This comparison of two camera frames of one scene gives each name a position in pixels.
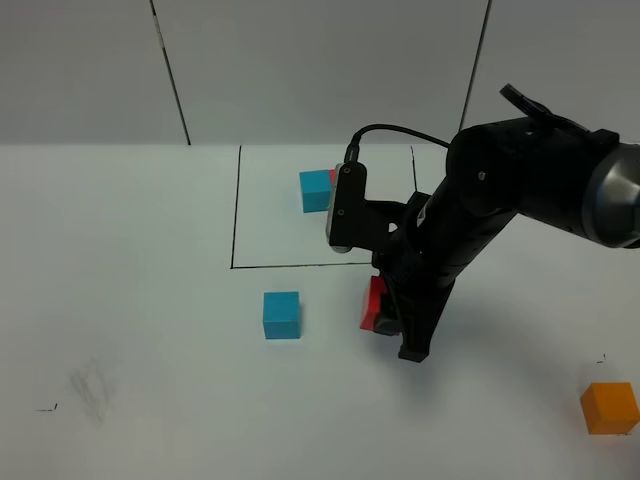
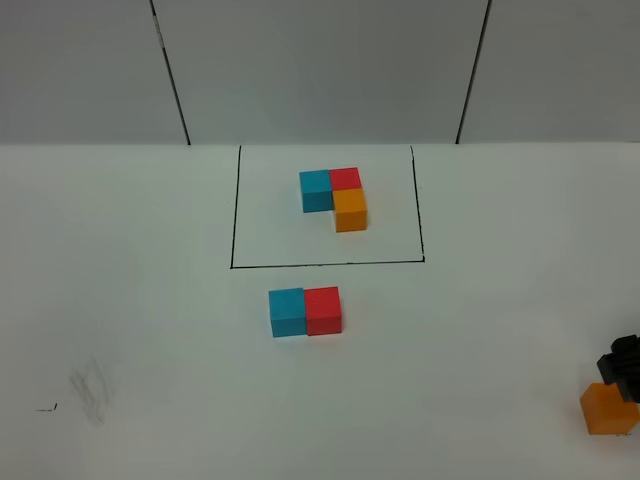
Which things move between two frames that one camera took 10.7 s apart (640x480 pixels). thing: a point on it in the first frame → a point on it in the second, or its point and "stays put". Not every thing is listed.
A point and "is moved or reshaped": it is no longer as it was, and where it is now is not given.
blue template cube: x=316 y=190 stays put
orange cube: x=609 y=407 stays put
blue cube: x=281 y=315 is moved or reshaped
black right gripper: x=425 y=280 → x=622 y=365
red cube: x=373 y=302 → x=323 y=311
